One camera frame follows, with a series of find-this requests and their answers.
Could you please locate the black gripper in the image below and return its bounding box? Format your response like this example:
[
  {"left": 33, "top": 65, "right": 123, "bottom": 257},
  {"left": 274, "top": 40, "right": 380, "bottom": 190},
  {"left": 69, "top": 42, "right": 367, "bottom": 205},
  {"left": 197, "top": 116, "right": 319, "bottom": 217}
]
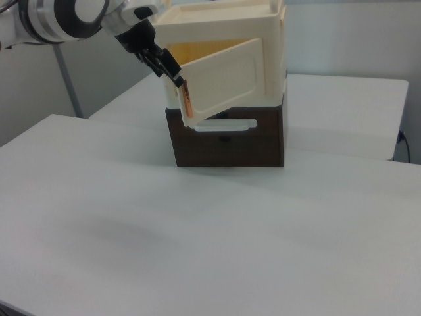
[{"left": 114, "top": 20, "right": 184, "bottom": 88}]

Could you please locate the cream cabinet door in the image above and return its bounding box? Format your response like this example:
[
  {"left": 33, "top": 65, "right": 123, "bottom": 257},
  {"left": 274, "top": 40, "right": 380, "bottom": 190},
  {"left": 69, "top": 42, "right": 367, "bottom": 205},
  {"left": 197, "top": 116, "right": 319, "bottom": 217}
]
[{"left": 177, "top": 36, "right": 266, "bottom": 128}]

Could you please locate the cream plastic cabinet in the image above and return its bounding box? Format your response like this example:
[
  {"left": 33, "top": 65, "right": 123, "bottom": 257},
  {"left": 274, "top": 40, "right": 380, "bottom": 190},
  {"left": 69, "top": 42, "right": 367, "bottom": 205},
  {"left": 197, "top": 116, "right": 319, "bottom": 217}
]
[{"left": 151, "top": 0, "right": 289, "bottom": 110}]

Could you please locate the grey metal pole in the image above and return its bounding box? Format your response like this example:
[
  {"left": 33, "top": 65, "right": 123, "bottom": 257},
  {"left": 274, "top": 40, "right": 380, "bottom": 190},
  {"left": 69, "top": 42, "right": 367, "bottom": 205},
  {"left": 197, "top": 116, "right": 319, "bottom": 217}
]
[{"left": 52, "top": 44, "right": 84, "bottom": 119}]

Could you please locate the dark brown drawer box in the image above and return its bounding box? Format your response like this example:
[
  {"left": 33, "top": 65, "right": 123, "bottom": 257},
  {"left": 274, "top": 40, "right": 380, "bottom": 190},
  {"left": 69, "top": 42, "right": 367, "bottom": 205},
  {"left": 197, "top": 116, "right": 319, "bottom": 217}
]
[{"left": 165, "top": 95, "right": 289, "bottom": 169}]

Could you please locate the black power cable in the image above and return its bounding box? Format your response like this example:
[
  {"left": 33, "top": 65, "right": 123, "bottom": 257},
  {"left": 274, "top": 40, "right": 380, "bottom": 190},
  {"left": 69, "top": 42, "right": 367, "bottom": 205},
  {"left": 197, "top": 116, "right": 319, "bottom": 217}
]
[{"left": 397, "top": 130, "right": 412, "bottom": 164}]

